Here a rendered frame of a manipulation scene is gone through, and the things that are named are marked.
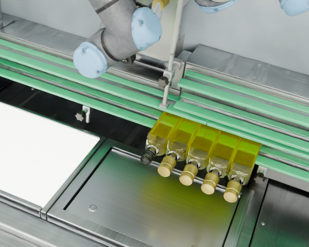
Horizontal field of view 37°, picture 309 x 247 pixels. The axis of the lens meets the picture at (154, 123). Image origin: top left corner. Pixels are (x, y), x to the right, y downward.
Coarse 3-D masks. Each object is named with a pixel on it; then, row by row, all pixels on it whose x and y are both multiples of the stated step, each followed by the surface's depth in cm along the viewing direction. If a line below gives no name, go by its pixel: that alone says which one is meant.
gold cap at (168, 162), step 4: (168, 156) 116; (164, 160) 115; (168, 160) 114; (172, 160) 115; (160, 164) 114; (164, 164) 113; (168, 164) 114; (172, 164) 114; (160, 168) 113; (164, 168) 113; (168, 168) 113; (172, 168) 114; (160, 172) 114; (164, 172) 114; (168, 172) 113; (164, 176) 114
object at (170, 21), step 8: (136, 0) 134; (144, 0) 134; (152, 0) 133; (176, 0) 130; (152, 8) 134; (168, 8) 132; (176, 8) 131; (168, 16) 134; (176, 16) 125; (168, 24) 135; (176, 24) 126; (168, 32) 136; (176, 32) 127; (160, 40) 139; (168, 40) 138; (176, 40) 129; (152, 48) 137; (160, 48) 137; (168, 48) 137; (152, 56) 135; (160, 56) 134; (168, 56) 133
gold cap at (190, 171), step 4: (188, 164) 115; (184, 168) 114; (188, 168) 113; (192, 168) 114; (196, 168) 114; (184, 172) 112; (188, 172) 112; (192, 172) 113; (196, 172) 114; (180, 176) 112; (184, 176) 112; (188, 176) 111; (192, 176) 112; (180, 180) 113; (184, 180) 112; (188, 180) 112; (192, 180) 112; (184, 184) 113; (188, 184) 113
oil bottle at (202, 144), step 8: (200, 128) 125; (208, 128) 125; (200, 136) 122; (208, 136) 122; (216, 136) 123; (192, 144) 119; (200, 144) 119; (208, 144) 120; (192, 152) 117; (200, 152) 117; (208, 152) 117; (200, 160) 116; (200, 168) 118
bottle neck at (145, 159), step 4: (148, 148) 119; (152, 148) 119; (156, 148) 119; (144, 152) 118; (148, 152) 117; (152, 152) 118; (156, 152) 120; (144, 156) 116; (148, 156) 116; (152, 156) 117; (144, 160) 118; (148, 160) 118; (152, 160) 118; (148, 164) 117
